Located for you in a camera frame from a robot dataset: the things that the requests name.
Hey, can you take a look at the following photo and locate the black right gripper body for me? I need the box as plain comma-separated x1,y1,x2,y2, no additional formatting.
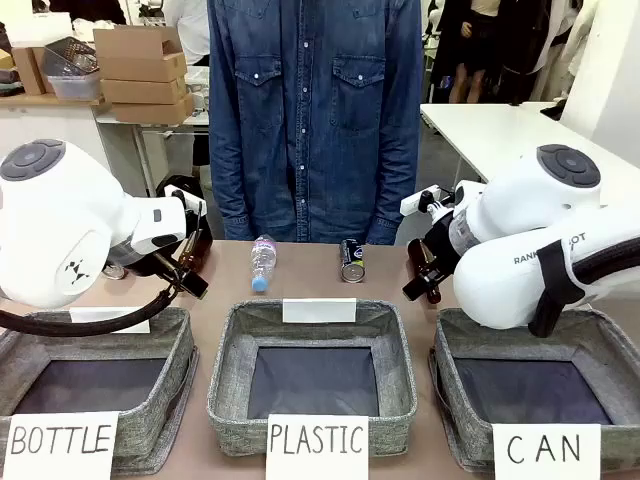
423,213,459,252

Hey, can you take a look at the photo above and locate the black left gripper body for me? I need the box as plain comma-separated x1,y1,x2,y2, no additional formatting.
172,198,208,239

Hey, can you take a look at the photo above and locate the clear plastic water bottle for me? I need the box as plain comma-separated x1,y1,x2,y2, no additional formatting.
249,233,279,293

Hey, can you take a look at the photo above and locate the person's left forearm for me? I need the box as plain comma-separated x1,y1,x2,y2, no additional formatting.
366,129,426,247

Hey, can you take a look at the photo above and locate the person's right forearm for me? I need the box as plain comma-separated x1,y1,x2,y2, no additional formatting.
208,134,255,242

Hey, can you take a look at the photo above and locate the grey basket labelled bottle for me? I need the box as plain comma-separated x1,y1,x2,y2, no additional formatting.
0,305,201,474

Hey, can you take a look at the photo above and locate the black drink can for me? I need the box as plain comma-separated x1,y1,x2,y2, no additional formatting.
339,237,368,285

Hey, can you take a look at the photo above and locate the grey basket labelled can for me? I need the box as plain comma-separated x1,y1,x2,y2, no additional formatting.
428,305,640,474

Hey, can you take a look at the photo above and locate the grey basket labelled plastic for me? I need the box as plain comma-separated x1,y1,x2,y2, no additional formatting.
206,298,419,458

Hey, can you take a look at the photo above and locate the paper sign reading can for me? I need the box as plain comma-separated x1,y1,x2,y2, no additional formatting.
490,422,603,480

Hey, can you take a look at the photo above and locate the blank white card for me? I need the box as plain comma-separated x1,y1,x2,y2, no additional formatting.
68,305,152,335
281,297,359,325

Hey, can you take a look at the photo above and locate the flat cardboard box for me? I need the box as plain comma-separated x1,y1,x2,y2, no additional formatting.
99,75,189,106
110,92,196,126

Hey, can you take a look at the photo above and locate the person in denim shirt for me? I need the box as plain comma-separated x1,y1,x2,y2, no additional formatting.
206,0,426,247

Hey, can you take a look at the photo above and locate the wooden topped white cabinet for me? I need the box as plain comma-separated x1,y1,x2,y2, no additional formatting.
0,92,151,201

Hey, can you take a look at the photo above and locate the open cardboard box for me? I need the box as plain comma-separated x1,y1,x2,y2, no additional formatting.
92,25,189,84

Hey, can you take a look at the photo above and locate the paper sign reading plastic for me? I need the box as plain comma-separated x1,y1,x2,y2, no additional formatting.
264,412,371,480

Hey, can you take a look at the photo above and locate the clear plastic storage container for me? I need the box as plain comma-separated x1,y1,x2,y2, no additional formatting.
40,36,103,102

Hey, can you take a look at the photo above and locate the bystander in black dress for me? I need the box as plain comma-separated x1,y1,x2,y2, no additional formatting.
428,0,503,105

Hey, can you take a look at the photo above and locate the paper sign reading bottle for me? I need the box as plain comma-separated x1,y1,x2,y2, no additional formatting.
0,410,122,480

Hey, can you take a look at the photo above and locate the bystander in black coat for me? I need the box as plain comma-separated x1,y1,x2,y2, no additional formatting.
498,0,584,107

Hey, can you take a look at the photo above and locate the small cardboard box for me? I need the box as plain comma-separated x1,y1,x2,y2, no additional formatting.
10,45,53,97

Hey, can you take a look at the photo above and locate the white box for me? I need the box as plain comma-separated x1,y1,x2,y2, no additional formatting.
3,11,74,49

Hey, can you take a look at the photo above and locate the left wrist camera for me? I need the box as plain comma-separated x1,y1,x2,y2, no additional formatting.
163,183,208,217

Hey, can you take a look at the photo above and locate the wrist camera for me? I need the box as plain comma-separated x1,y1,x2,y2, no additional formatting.
163,183,208,217
399,185,455,218

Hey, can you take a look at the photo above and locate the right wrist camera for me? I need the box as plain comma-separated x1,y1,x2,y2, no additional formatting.
399,185,455,218

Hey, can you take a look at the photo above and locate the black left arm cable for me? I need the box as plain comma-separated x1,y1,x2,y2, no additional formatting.
0,285,182,338

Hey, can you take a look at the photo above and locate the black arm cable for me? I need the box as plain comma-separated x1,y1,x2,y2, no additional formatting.
0,285,182,338
569,235,640,287

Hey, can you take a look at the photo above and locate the black cable strap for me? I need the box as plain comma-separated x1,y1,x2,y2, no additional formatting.
527,239,587,339

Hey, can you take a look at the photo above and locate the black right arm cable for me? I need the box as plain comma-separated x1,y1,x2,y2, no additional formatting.
569,235,640,287

